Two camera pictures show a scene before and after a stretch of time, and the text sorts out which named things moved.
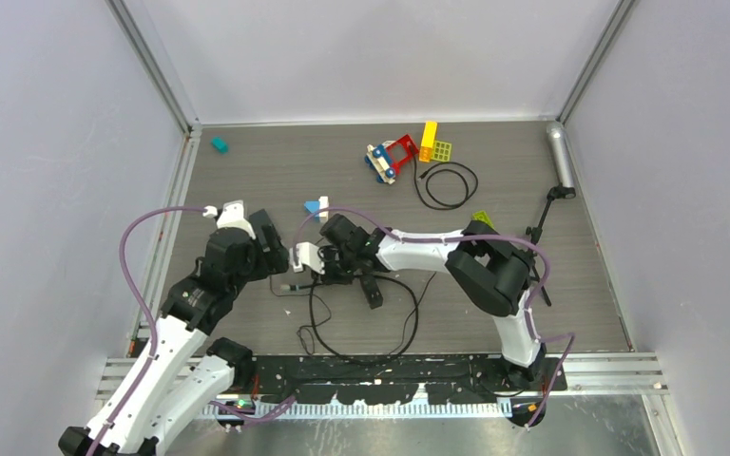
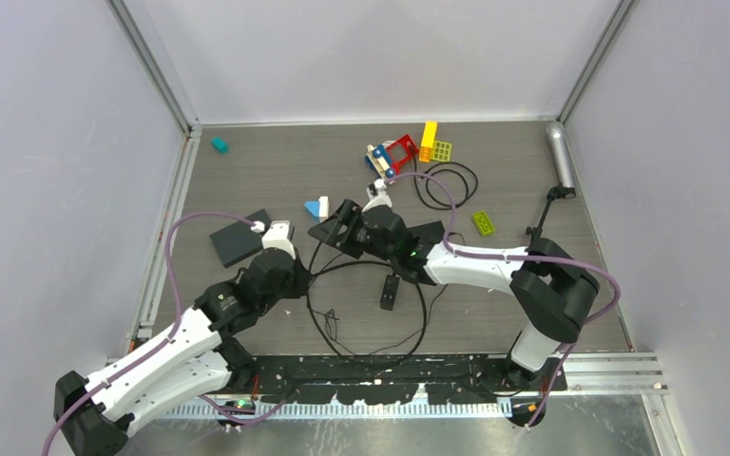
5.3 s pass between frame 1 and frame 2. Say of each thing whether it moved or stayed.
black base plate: stayed
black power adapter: moved
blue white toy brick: stayed
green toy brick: stayed
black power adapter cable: moved
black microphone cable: stayed
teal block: stayed
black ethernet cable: moved
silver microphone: stayed
